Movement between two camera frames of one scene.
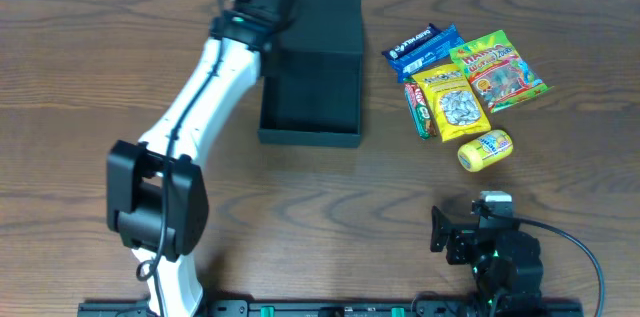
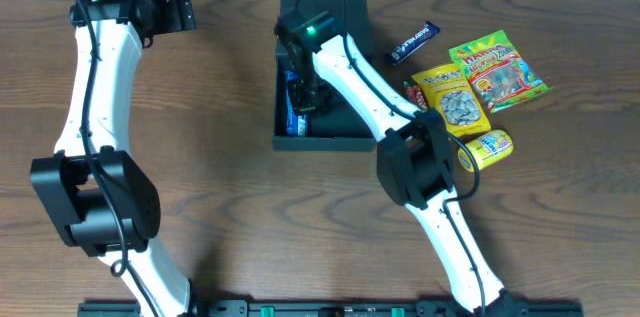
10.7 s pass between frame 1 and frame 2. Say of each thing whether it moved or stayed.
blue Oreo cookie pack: moved
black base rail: stayed
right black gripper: moved
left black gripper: moved
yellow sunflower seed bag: stayed
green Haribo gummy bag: stayed
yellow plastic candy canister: stayed
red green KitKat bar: stayed
